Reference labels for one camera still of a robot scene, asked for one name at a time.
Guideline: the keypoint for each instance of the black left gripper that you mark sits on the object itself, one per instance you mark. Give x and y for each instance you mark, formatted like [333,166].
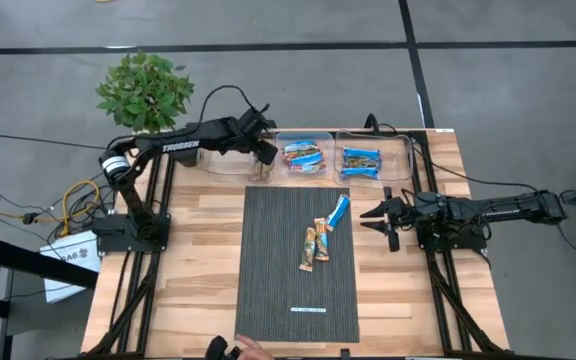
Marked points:
[253,132]

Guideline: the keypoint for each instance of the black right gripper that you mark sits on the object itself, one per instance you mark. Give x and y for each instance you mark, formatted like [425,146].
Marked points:
[404,215]

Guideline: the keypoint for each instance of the blue white granola bar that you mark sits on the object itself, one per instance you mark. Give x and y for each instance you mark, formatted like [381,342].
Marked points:
[337,213]

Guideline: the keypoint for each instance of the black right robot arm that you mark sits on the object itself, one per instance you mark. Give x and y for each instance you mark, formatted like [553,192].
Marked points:
[508,210]

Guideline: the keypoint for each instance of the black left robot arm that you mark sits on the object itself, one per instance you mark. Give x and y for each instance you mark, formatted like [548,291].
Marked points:
[180,146]

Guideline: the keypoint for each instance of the large clear plastic bin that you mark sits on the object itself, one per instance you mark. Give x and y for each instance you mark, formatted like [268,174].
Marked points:
[228,165]
[398,160]

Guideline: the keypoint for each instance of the black plant pot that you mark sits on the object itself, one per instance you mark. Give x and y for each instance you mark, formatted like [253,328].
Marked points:
[188,160]

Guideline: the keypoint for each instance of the small clear plastic bin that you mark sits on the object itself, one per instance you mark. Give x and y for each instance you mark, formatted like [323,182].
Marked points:
[330,150]

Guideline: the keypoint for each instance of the green leafy plant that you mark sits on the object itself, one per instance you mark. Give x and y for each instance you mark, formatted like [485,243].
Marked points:
[143,92]

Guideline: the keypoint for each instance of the white label strip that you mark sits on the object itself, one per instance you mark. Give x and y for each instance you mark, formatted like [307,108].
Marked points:
[308,310]

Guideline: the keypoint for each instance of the dark grey woven placemat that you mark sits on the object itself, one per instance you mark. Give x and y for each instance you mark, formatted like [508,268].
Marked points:
[278,300]

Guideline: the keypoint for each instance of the person's hand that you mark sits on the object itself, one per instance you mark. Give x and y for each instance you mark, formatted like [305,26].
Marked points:
[254,351]

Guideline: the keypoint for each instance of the white paper box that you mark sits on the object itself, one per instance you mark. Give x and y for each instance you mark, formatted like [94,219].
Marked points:
[68,252]

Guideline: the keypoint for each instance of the black power plug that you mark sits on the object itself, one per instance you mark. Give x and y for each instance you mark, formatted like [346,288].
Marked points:
[30,218]

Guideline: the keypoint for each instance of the black beam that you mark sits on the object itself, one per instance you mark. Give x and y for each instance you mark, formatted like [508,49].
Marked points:
[38,262]

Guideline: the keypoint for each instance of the black aluminium frame rails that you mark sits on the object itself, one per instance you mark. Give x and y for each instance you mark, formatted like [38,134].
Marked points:
[146,280]
[429,165]

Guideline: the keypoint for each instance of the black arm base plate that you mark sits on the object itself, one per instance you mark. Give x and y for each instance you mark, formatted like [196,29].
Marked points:
[118,245]
[468,245]

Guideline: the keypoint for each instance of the black edge bracket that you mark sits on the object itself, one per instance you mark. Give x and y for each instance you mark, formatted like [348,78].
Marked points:
[345,354]

